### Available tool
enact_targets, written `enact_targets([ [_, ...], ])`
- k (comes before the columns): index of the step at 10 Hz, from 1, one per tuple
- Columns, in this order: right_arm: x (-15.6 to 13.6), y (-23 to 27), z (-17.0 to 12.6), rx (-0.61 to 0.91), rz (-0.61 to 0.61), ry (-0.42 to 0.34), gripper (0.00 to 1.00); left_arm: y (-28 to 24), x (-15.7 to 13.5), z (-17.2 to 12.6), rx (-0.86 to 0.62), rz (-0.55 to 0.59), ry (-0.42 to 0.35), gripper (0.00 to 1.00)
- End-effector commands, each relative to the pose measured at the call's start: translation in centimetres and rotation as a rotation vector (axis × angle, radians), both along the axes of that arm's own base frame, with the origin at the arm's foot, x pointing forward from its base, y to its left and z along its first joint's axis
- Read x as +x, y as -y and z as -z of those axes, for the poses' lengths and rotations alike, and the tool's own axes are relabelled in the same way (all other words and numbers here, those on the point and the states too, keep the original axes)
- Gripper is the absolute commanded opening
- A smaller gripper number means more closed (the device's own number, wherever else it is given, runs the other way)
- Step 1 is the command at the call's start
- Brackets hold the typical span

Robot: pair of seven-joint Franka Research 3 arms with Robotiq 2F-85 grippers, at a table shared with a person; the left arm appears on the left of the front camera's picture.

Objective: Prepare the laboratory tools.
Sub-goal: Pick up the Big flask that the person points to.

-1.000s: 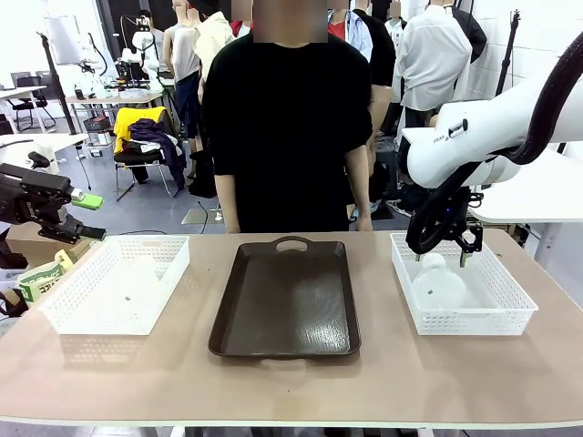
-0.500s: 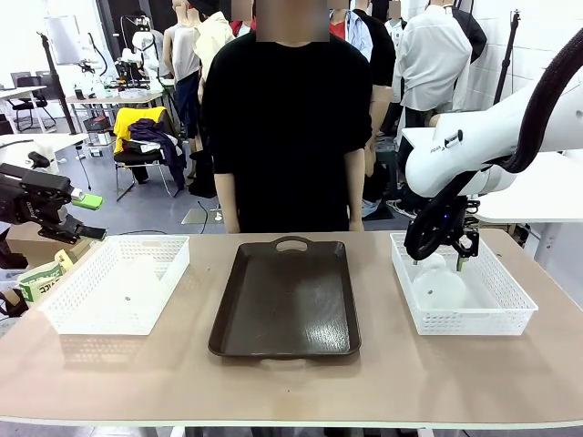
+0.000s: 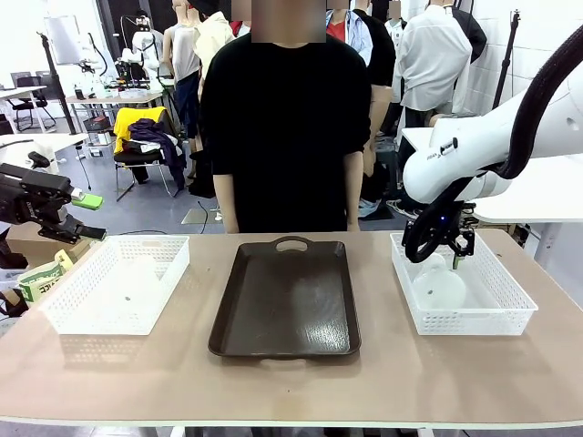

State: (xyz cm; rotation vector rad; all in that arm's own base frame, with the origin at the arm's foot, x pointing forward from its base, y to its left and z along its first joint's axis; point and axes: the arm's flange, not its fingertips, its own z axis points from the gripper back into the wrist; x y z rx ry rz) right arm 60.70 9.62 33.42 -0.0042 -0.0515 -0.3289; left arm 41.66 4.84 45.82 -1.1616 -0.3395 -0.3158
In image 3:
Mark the right gripper green finger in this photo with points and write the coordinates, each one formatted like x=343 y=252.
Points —
x=457 y=255
x=470 y=243

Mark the left gripper green finger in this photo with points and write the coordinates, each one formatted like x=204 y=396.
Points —
x=88 y=200
x=88 y=232

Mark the translucent plastic conical flask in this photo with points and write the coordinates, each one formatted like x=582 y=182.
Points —
x=439 y=284

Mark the black office chair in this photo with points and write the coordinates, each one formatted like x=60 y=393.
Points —
x=27 y=104

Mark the yellow cloth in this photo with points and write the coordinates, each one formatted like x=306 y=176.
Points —
x=125 y=120

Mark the mannequin in cream shirt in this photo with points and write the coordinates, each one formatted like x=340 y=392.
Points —
x=211 y=41

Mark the person black sweater torso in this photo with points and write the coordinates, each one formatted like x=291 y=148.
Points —
x=284 y=136

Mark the white rectangular panel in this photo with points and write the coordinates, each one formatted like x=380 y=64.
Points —
x=64 y=38

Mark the white perforated plastic basket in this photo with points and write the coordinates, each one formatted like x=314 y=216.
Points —
x=483 y=291
x=118 y=282

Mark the dark purple garment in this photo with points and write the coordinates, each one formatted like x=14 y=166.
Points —
x=159 y=141

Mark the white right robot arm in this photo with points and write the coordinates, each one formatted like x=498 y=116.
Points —
x=478 y=150

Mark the brown cardboard box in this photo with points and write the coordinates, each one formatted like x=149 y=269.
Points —
x=27 y=241

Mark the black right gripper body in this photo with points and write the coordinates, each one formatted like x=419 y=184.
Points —
x=457 y=218

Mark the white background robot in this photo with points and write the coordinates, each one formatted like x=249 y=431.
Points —
x=141 y=45

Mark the person left forearm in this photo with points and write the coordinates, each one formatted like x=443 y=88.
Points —
x=354 y=191

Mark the person right forearm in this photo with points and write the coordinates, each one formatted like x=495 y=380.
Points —
x=226 y=200

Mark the dark brown serving tray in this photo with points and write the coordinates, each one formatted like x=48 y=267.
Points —
x=284 y=300

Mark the black tripod stand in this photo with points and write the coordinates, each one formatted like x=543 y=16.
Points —
x=57 y=86
x=508 y=59

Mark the green white printed bag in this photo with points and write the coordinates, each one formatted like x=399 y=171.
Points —
x=43 y=280

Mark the grey floor plate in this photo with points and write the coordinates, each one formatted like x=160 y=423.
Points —
x=200 y=216

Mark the mannequin in white tank top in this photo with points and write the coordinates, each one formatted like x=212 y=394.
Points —
x=184 y=64

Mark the black metal frame chair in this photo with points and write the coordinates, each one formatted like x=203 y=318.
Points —
x=136 y=159

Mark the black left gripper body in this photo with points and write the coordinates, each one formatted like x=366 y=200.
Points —
x=32 y=196

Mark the background wooden desk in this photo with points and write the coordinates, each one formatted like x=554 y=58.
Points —
x=114 y=97

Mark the mannequin in black jacket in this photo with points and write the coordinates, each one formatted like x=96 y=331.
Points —
x=380 y=50

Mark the mannequin in red top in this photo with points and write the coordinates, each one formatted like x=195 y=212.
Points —
x=339 y=32

